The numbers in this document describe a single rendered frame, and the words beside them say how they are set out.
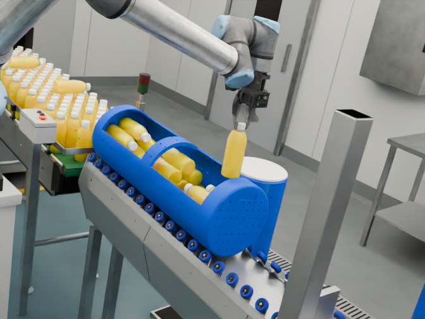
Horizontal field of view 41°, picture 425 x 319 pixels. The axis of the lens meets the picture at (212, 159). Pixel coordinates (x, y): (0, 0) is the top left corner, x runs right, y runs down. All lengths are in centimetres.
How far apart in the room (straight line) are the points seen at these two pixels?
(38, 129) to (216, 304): 117
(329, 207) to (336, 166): 9
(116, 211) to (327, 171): 138
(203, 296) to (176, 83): 559
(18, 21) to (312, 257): 99
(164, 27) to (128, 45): 619
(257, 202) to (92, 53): 559
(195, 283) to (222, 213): 28
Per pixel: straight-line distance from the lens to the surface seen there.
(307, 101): 593
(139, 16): 142
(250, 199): 197
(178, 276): 208
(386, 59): 518
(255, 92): 184
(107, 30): 743
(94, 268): 286
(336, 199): 121
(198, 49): 156
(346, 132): 116
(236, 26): 178
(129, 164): 228
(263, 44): 183
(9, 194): 193
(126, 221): 236
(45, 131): 263
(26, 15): 162
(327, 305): 177
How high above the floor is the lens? 195
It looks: 20 degrees down
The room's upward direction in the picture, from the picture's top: 12 degrees clockwise
